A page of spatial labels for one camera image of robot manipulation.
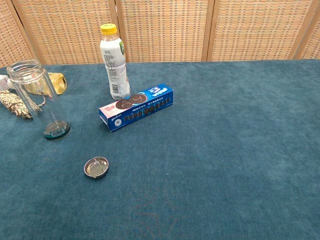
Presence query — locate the clear glass jar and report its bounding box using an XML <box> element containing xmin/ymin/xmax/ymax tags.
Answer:
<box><xmin>6</xmin><ymin>59</ymin><xmax>72</xmax><ymax>141</ymax></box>

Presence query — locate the blue cookie box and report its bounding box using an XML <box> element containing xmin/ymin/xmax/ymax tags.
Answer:
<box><xmin>98</xmin><ymin>83</ymin><xmax>175</xmax><ymax>133</ymax></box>

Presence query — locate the blue tablecloth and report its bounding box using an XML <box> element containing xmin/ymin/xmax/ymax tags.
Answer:
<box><xmin>0</xmin><ymin>58</ymin><xmax>320</xmax><ymax>240</ymax></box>

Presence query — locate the white bottle yellow cap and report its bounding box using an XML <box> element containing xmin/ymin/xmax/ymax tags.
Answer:
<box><xmin>99</xmin><ymin>23</ymin><xmax>132</xmax><ymax>101</ymax></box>

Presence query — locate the woven bamboo folding screen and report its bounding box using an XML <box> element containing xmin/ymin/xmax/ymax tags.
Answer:
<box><xmin>0</xmin><ymin>0</ymin><xmax>320</xmax><ymax>68</ymax></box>

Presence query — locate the yellow drink bottle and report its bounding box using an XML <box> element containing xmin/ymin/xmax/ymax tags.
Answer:
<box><xmin>23</xmin><ymin>72</ymin><xmax>68</xmax><ymax>96</ymax></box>

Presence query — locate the braided rope bundle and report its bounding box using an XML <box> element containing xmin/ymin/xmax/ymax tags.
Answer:
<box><xmin>0</xmin><ymin>89</ymin><xmax>47</xmax><ymax>120</ymax></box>

